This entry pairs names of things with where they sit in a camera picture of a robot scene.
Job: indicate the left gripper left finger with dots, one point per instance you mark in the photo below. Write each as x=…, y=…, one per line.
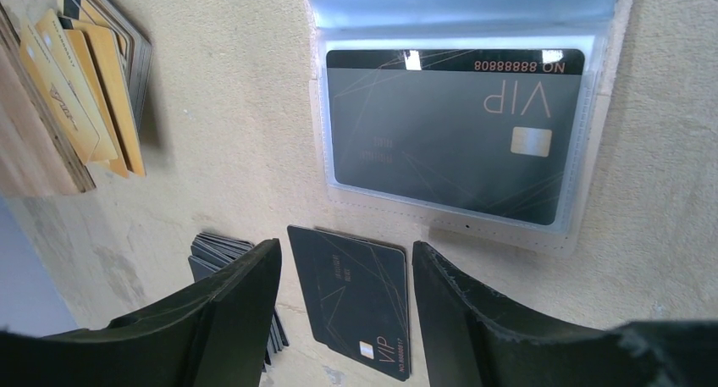
x=211, y=333

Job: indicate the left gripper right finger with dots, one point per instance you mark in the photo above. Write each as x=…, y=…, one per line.
x=475, y=336

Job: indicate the single black VIP card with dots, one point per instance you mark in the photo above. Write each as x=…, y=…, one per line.
x=480, y=131

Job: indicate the wooden board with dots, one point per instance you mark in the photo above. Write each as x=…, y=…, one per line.
x=36, y=158

